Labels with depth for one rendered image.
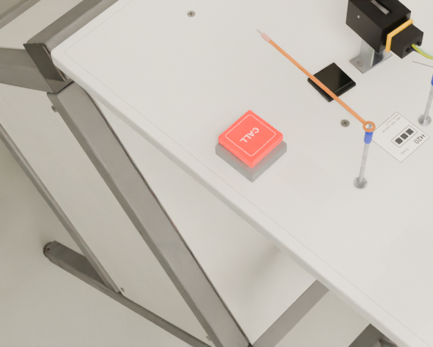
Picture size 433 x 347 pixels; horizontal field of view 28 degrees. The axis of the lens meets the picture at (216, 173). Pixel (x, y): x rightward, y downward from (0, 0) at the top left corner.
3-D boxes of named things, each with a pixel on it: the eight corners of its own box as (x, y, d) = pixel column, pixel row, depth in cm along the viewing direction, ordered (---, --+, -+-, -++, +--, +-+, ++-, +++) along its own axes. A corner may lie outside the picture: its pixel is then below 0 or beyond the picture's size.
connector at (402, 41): (391, 22, 96) (392, 9, 94) (423, 46, 94) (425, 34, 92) (371, 36, 95) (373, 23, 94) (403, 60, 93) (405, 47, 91)
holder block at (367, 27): (373, 6, 99) (376, -19, 95) (406, 36, 96) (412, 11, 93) (345, 23, 98) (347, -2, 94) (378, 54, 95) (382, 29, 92)
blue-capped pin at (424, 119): (425, 112, 97) (438, 62, 89) (434, 121, 96) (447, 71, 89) (414, 119, 96) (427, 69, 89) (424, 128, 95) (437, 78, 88)
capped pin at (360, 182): (356, 175, 93) (366, 115, 84) (370, 180, 92) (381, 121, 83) (350, 185, 92) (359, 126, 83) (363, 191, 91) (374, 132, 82)
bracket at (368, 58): (378, 43, 102) (383, 14, 98) (392, 55, 101) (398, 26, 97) (349, 61, 101) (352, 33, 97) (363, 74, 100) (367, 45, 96)
